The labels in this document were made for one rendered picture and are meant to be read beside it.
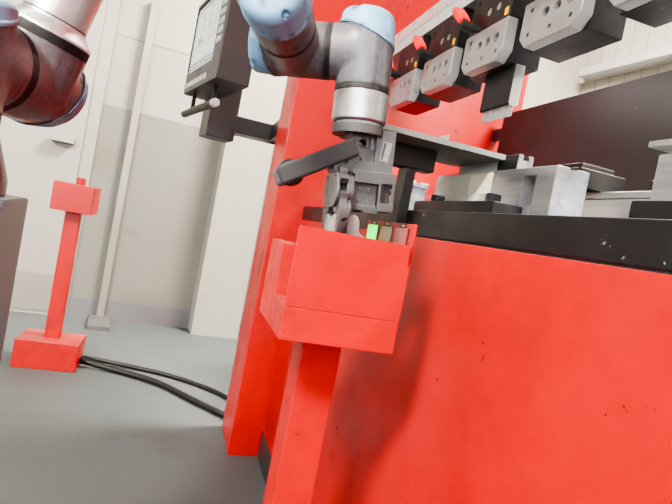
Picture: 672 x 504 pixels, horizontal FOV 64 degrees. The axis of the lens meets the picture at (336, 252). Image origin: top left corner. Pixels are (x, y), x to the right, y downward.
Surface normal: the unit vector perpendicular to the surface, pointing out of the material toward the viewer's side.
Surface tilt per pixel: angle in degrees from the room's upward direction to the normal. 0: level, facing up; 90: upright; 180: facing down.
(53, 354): 90
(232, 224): 90
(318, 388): 90
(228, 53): 90
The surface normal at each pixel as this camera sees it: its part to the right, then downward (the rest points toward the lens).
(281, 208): 0.28, 0.09
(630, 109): -0.94, -0.17
